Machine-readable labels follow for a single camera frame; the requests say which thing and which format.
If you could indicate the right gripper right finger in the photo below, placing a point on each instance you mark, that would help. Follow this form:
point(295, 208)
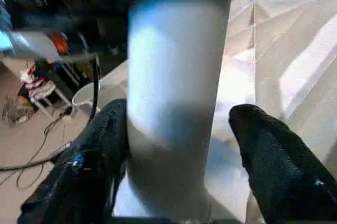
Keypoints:
point(279, 161)

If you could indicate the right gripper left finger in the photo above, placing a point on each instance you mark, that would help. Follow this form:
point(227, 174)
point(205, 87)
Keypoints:
point(84, 161)

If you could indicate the white plastic table leg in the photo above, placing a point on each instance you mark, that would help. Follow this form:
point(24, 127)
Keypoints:
point(171, 76)

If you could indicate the white plastic stool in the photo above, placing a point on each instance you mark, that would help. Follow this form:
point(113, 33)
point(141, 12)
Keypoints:
point(39, 90)

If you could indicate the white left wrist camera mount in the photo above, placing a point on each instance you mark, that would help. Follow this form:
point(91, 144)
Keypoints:
point(34, 45)

